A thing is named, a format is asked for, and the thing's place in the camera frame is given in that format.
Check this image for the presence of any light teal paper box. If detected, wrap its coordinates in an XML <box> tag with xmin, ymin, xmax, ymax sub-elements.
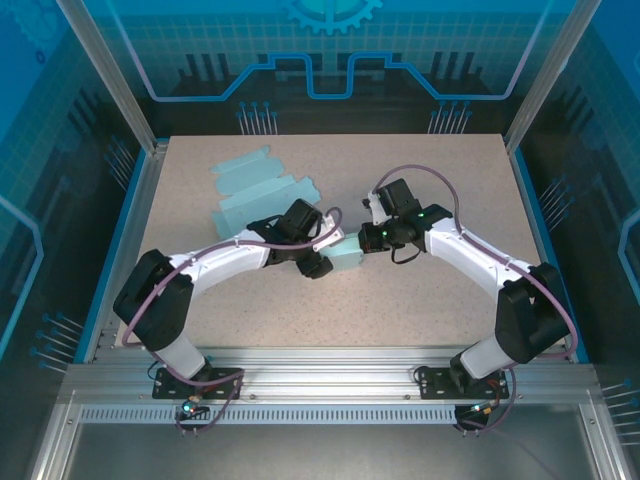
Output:
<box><xmin>323</xmin><ymin>233</ymin><xmax>365</xmax><ymax>273</ymax></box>
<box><xmin>209</xmin><ymin>144</ymin><xmax>321</xmax><ymax>237</ymax></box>

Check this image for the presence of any thin black cable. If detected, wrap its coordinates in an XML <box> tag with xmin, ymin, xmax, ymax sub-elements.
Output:
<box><xmin>390</xmin><ymin>243</ymin><xmax>422</xmax><ymax>267</ymax></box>

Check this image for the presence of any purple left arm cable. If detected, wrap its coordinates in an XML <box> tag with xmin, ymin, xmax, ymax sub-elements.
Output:
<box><xmin>122</xmin><ymin>205</ymin><xmax>345</xmax><ymax>439</ymax></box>

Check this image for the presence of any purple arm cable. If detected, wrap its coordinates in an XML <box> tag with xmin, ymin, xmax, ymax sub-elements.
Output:
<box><xmin>122</xmin><ymin>205</ymin><xmax>345</xmax><ymax>439</ymax></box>
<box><xmin>374</xmin><ymin>164</ymin><xmax>581</xmax><ymax>436</ymax></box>

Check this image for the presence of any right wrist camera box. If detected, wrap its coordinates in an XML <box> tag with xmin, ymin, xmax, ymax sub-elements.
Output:
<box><xmin>360</xmin><ymin>178</ymin><xmax>420</xmax><ymax>221</ymax></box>

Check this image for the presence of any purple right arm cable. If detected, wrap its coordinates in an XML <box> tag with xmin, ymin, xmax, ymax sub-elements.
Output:
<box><xmin>374</xmin><ymin>164</ymin><xmax>581</xmax><ymax>436</ymax></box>

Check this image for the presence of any aluminium frame beam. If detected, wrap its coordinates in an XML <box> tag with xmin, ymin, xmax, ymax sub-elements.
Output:
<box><xmin>59</xmin><ymin>344</ymin><xmax>601</xmax><ymax>407</ymax></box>

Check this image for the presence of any blue trimmed side rail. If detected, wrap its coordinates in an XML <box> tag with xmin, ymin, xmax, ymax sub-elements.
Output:
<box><xmin>504</xmin><ymin>143</ymin><xmax>591</xmax><ymax>364</ymax></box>
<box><xmin>74</xmin><ymin>142</ymin><xmax>169</xmax><ymax>364</ymax></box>

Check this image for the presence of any slotted grey cable duct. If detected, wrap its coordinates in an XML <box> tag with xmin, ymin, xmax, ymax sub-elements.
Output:
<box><xmin>78</xmin><ymin>404</ymin><xmax>459</xmax><ymax>427</ymax></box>

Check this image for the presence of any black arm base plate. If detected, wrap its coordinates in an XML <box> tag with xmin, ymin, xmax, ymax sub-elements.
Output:
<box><xmin>416</xmin><ymin>366</ymin><xmax>519</xmax><ymax>401</ymax></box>
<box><xmin>151</xmin><ymin>366</ymin><xmax>247</xmax><ymax>401</ymax></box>

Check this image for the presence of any cable connector with green light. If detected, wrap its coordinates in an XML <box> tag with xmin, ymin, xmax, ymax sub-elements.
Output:
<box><xmin>457</xmin><ymin>399</ymin><xmax>501</xmax><ymax>426</ymax></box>
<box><xmin>177</xmin><ymin>394</ymin><xmax>211</xmax><ymax>421</ymax></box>

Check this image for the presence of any aluminium frame post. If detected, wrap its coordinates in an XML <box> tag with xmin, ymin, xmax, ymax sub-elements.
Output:
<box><xmin>503</xmin><ymin>0</ymin><xmax>601</xmax><ymax>151</ymax></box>
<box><xmin>54</xmin><ymin>0</ymin><xmax>169</xmax><ymax>156</ymax></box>

